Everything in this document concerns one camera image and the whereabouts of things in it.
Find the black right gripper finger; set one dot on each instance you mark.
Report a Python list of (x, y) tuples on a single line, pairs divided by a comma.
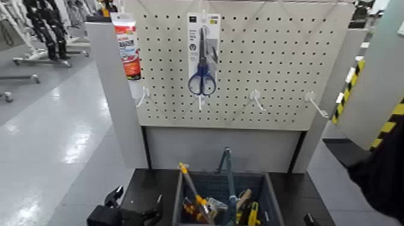
[(311, 220)]

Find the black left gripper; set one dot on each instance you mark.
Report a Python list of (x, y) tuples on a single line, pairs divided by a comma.
[(139, 218)]

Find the yellow paint brush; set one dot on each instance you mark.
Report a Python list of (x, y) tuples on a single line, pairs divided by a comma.
[(193, 189)]

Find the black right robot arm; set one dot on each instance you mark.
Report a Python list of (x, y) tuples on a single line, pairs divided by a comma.
[(385, 176)]

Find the grey blue plastic crate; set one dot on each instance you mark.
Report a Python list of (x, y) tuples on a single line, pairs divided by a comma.
[(271, 202)]

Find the red yellow screwdriver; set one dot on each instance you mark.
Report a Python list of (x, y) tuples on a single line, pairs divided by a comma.
[(189, 209)]

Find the yellow black hand tool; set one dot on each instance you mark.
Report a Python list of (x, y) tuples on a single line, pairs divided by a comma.
[(253, 214)]

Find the small packaged hardware item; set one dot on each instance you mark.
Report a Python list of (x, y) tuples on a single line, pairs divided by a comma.
[(218, 205)]

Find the white pegboard hook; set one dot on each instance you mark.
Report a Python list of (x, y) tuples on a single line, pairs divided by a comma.
[(143, 96), (315, 104), (200, 102), (256, 97)]

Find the grey stand side panel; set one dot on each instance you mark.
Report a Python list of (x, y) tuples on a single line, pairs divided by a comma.
[(116, 94), (328, 94)]

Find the red white tube package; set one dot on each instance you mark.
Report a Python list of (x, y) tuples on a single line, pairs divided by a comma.
[(129, 47)]

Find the large grey hazard-edged panel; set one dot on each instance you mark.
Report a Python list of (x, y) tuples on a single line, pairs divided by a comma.
[(375, 79)]

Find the beige perforated pegboard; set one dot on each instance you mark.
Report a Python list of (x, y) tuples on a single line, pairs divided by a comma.
[(268, 63)]

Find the grey caster leg bar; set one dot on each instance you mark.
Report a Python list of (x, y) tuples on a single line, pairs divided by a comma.
[(19, 78)]

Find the white scissors packaging card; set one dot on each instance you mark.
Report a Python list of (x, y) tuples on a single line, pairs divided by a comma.
[(212, 28)]

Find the black humanoid robot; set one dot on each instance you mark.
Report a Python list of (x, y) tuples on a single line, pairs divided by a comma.
[(47, 28)]

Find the white humanoid robot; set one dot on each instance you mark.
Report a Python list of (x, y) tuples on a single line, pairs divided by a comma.
[(15, 28)]

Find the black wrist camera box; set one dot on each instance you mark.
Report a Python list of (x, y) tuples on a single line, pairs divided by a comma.
[(104, 217)]

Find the grey wheeled base frame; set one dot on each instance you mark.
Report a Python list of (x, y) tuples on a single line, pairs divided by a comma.
[(41, 60)]

